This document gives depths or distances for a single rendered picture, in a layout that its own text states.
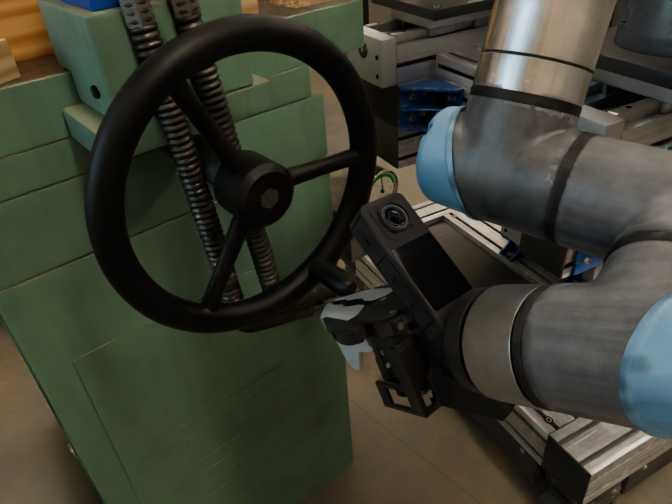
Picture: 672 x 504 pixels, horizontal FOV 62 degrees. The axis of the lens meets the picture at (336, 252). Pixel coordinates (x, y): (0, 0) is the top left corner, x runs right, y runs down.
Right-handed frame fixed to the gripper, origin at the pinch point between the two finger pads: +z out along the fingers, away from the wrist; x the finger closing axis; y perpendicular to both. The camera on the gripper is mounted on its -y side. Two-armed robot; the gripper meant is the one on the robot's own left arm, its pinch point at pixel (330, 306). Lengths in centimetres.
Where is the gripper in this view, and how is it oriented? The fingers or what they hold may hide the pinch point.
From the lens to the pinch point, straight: 53.8
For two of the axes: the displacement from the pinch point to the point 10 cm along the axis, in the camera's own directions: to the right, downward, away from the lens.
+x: 7.7, -4.1, 5.0
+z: -5.2, 0.6, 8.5
